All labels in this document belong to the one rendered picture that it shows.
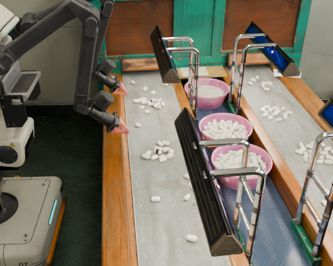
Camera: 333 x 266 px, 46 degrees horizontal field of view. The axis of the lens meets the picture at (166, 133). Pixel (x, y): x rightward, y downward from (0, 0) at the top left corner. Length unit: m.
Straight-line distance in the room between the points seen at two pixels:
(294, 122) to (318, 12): 1.54
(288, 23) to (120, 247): 1.87
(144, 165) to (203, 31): 1.12
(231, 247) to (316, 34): 2.80
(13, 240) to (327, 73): 2.85
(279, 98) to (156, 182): 1.02
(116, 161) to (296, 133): 0.91
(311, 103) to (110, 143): 1.13
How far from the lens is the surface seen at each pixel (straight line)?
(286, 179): 1.72
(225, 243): 0.98
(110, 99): 1.67
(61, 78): 3.55
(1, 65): 1.59
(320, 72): 3.76
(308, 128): 2.14
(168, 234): 1.46
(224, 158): 1.82
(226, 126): 2.05
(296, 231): 1.60
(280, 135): 2.04
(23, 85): 1.87
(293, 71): 1.93
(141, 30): 2.51
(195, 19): 2.54
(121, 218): 1.49
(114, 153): 1.81
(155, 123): 2.05
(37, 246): 2.14
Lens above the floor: 1.81
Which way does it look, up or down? 33 degrees down
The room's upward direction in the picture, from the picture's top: straight up
